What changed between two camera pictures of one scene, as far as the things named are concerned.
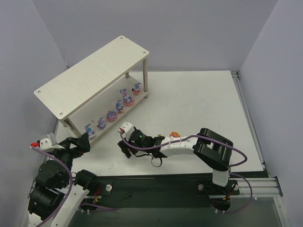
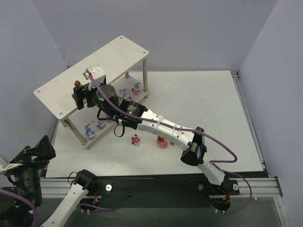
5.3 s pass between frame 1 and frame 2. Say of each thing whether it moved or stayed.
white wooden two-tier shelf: stayed
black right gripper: moved
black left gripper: moved
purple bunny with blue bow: stayed
